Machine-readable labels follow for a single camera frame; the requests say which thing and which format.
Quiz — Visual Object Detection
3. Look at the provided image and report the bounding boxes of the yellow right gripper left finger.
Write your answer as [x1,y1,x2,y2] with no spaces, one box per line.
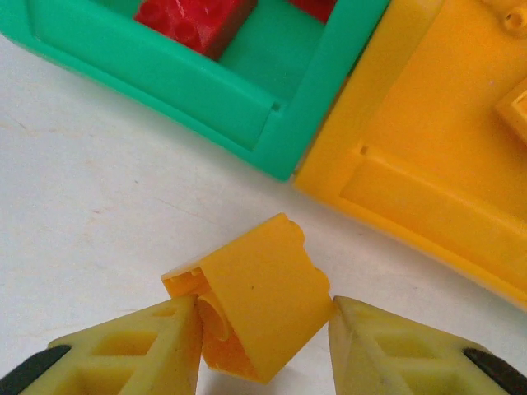
[0,295,203,395]

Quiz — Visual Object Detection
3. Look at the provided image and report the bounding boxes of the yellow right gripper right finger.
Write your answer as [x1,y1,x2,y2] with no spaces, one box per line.
[329,295,527,395]

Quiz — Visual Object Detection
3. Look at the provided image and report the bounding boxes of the yellow sloped lego brick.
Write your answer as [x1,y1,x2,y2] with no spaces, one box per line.
[160,212,335,382]

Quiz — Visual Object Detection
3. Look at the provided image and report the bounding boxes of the red curved lego brick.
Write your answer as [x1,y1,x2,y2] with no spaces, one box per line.
[133,0,259,63]

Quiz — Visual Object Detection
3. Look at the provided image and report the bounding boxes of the red long lego brick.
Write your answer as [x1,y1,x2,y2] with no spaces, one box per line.
[286,0,334,24]

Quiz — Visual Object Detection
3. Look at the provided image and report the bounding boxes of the yellow plastic container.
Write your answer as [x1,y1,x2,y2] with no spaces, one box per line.
[292,0,527,309]

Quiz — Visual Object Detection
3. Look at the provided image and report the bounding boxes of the green plastic container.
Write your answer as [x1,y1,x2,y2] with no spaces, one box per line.
[0,0,390,184]

